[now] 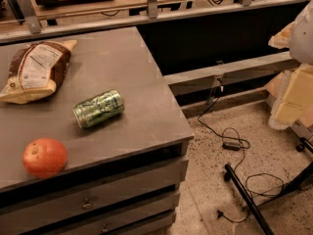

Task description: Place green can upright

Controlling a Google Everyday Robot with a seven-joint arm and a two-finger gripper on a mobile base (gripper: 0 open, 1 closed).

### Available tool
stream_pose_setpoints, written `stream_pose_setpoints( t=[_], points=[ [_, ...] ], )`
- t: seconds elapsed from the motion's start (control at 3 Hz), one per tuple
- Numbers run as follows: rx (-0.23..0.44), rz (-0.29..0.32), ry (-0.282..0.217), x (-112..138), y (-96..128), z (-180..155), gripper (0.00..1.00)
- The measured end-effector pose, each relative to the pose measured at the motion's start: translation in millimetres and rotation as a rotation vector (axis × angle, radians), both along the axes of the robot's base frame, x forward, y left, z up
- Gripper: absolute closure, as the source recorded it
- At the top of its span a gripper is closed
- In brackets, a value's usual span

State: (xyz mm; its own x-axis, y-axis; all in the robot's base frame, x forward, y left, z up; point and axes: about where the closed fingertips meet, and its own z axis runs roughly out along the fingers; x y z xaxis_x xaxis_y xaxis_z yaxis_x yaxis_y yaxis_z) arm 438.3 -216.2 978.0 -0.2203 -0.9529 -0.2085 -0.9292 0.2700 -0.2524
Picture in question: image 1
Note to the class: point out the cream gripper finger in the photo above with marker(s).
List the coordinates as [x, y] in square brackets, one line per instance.
[293, 97]
[281, 39]

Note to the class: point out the green soda can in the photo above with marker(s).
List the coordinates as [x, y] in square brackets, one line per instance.
[99, 108]

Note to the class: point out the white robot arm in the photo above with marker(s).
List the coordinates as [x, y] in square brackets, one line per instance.
[301, 40]

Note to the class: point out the black power adapter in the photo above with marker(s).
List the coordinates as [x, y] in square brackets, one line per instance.
[231, 146]

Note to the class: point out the black stand leg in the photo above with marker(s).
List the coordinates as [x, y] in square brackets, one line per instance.
[254, 200]

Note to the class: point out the brown chip bag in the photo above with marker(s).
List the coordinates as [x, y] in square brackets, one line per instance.
[37, 71]

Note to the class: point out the red tomato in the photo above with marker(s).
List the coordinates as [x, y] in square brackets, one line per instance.
[44, 157]

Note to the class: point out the metal railing frame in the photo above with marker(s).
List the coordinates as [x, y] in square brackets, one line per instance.
[41, 22]

